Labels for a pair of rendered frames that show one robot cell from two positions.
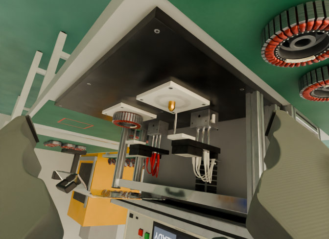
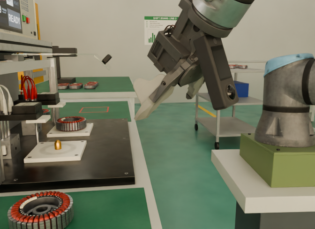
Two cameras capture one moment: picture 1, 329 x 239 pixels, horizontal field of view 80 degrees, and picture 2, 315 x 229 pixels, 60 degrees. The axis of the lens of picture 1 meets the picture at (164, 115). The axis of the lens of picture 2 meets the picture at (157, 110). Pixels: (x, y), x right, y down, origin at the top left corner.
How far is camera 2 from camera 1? 0.45 m
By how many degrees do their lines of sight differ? 45
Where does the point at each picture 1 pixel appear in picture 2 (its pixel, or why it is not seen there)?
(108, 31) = (142, 166)
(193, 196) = (14, 67)
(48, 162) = (76, 62)
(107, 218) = not seen: outside the picture
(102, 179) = not seen: hidden behind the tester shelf
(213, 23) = (98, 194)
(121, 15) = (144, 173)
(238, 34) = (77, 199)
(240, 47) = not seen: hidden behind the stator
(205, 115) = (12, 150)
